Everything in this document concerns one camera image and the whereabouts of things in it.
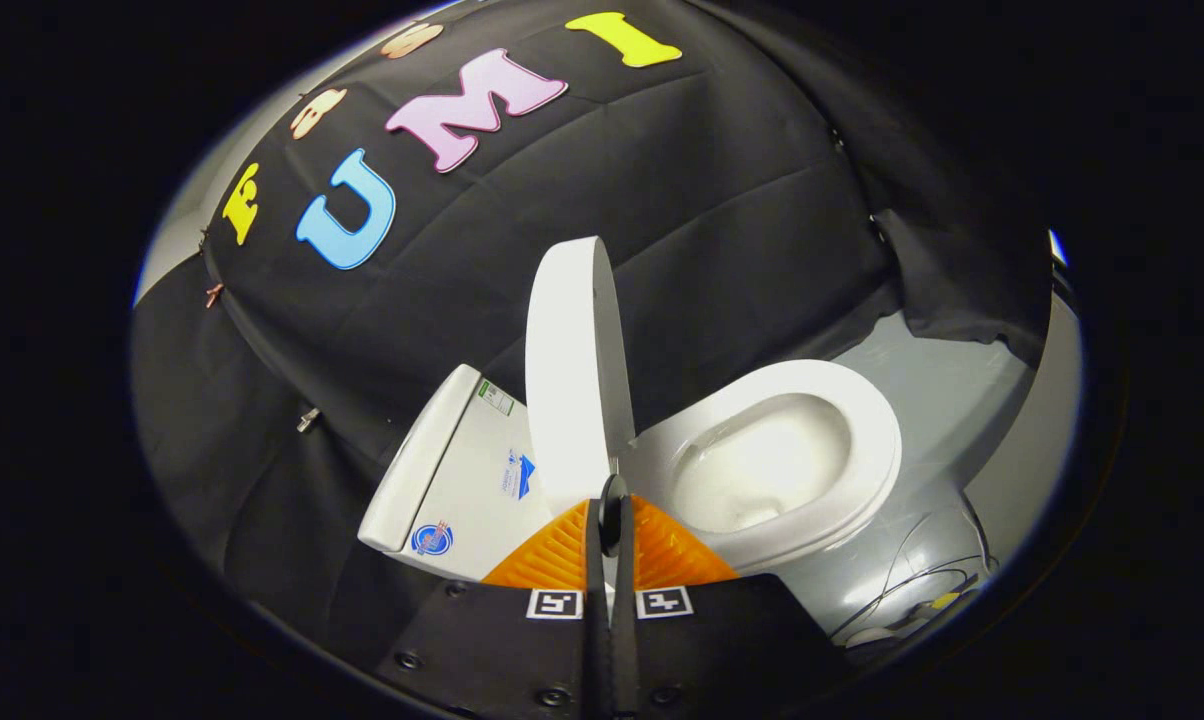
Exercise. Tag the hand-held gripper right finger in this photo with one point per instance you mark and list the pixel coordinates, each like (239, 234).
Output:
(626, 640)

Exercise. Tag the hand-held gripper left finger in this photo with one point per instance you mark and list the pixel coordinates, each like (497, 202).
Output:
(596, 640)

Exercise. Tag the white toilet lid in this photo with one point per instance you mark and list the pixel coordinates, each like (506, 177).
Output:
(572, 380)

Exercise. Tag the white toilet tank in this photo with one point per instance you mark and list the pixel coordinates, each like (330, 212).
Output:
(462, 480)

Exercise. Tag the white toilet bowl with seat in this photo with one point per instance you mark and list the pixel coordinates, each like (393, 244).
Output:
(862, 440)

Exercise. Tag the silver metal cloth clip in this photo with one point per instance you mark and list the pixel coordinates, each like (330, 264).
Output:
(308, 420)

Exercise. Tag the black backdrop cloth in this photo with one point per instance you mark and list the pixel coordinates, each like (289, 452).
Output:
(712, 200)

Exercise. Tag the copper-coloured cloth clip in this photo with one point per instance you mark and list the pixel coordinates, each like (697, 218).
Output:
(214, 294)

